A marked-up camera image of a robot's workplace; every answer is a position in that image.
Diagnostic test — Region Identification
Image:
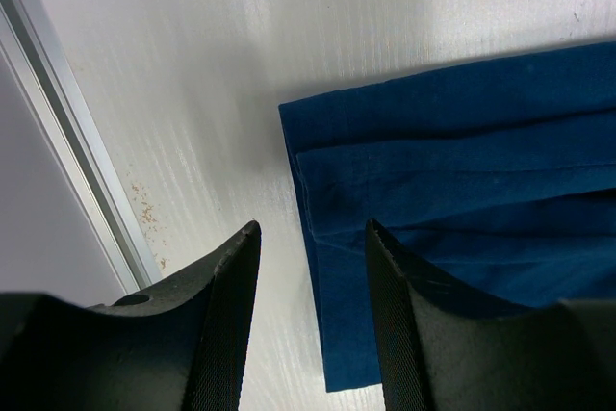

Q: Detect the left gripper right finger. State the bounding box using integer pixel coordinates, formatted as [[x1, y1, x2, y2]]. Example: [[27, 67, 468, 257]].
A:
[[365, 220, 615, 410]]

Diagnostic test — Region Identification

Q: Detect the blue t-shirt with print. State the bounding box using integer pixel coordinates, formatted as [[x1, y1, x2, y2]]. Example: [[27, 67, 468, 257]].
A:
[[279, 42, 615, 392]]

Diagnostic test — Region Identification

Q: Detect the left aluminium frame post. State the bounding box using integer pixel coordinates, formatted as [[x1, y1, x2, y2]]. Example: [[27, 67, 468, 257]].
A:
[[1, 0, 162, 293]]

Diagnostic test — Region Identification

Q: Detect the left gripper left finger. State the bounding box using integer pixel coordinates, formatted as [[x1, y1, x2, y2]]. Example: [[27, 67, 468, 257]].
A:
[[1, 221, 261, 410]]

